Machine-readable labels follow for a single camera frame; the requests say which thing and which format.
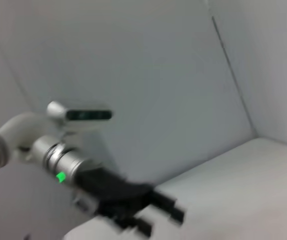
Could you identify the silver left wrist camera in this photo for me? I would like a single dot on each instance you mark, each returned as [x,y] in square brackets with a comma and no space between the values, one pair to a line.
[88,115]

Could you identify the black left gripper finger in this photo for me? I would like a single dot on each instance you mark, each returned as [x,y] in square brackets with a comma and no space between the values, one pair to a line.
[168,207]
[139,226]

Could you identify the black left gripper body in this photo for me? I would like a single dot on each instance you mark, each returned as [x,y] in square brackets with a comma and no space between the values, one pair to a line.
[113,195]

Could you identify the white and silver left arm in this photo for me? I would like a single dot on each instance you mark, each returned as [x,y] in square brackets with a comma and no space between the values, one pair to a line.
[66,160]

